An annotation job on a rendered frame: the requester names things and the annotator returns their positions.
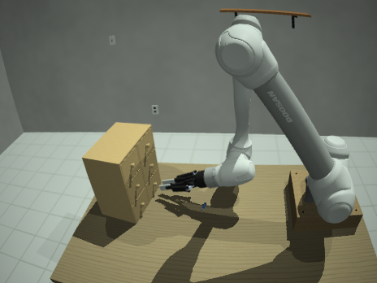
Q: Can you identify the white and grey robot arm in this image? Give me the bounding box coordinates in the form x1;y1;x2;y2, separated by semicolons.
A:
203;15;355;224

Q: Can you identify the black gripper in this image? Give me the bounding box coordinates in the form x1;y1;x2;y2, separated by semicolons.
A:
159;170;206;192

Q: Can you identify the tan wooden chest of drawers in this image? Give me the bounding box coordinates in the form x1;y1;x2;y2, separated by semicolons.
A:
82;122;154;224

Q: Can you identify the tan wooden drawer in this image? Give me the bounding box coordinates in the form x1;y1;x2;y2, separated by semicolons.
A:
146;168;160;200
141;149;158;183
132;187;149;221
126;168;145;204
137;128;154;163
120;146;140;185

